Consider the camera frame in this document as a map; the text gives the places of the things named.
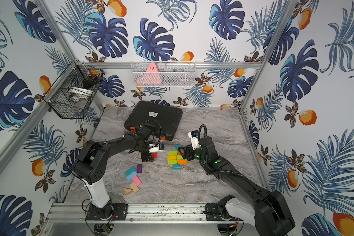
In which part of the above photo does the orange rectangular block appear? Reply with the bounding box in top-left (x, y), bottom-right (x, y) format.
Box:
top-left (178, 159), bottom-right (188, 165)

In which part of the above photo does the yellow block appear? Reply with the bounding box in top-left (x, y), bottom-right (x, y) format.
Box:
top-left (167, 155), bottom-right (177, 160)

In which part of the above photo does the small teal block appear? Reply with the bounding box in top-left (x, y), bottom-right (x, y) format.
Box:
top-left (172, 164), bottom-right (182, 170)

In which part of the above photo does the red block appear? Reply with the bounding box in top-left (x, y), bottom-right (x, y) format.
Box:
top-left (151, 152), bottom-right (158, 158)

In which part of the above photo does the pink block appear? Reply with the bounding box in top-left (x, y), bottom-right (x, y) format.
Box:
top-left (132, 176), bottom-right (142, 186)

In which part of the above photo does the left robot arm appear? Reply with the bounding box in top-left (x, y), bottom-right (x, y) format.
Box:
top-left (72, 126), bottom-right (153, 218)

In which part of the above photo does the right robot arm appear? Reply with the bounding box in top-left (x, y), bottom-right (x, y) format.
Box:
top-left (178, 137), bottom-right (296, 236)

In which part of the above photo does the black plastic tool case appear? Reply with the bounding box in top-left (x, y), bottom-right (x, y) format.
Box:
top-left (124, 101), bottom-right (183, 141)

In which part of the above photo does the purple block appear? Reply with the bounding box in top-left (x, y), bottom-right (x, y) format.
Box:
top-left (136, 164), bottom-right (143, 174)

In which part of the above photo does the teal rectangular block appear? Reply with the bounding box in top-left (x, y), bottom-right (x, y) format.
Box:
top-left (125, 167), bottom-right (137, 176)

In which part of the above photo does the light blue block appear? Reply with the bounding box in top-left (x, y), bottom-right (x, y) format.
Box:
top-left (126, 171), bottom-right (137, 181)

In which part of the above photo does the pink triangle card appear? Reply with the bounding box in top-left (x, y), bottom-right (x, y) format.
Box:
top-left (141, 62), bottom-right (162, 85)

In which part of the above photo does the natural wood triangle block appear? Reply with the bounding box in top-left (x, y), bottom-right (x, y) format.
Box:
top-left (124, 188), bottom-right (134, 195)

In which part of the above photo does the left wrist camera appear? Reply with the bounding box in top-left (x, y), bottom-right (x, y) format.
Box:
top-left (148, 144), bottom-right (165, 153)

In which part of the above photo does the white mesh wall basket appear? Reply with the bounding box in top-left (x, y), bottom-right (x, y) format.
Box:
top-left (130, 61), bottom-right (196, 87)

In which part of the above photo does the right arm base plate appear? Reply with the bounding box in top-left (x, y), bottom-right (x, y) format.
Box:
top-left (202, 203), bottom-right (240, 221)

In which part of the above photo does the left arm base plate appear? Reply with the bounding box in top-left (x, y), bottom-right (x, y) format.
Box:
top-left (85, 202), bottom-right (128, 221)

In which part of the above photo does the black wire basket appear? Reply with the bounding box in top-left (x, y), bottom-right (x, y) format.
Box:
top-left (42, 61), bottom-right (105, 120)

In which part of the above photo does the aluminium front rail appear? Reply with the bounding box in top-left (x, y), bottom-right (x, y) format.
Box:
top-left (45, 202), bottom-right (287, 224)

